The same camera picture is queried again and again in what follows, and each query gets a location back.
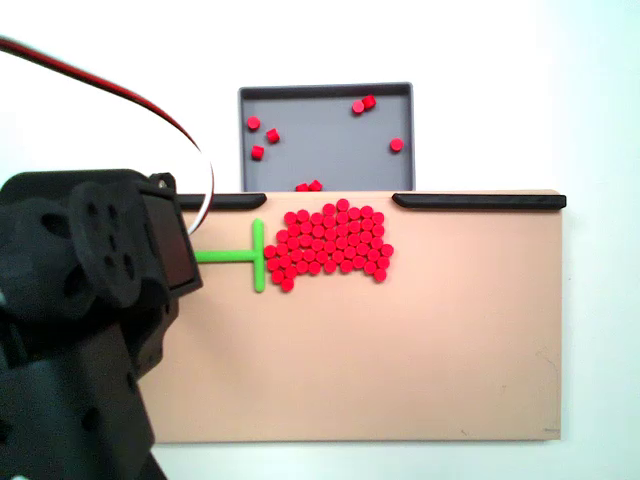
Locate green T-shaped pusher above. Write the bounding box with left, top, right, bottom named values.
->
left=192, top=217, right=267, bottom=294

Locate pile of red granules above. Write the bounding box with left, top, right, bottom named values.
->
left=263, top=198, right=395, bottom=293

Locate grey rectangular container tray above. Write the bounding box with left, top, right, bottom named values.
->
left=237, top=81, right=418, bottom=193

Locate beige flat board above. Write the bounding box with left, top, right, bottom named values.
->
left=137, top=188, right=569, bottom=445

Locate black edge rail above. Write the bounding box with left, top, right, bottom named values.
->
left=177, top=193, right=268, bottom=212
left=391, top=192, right=568, bottom=213

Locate red white black servo cable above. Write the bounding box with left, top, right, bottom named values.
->
left=0, top=33, right=217, bottom=235

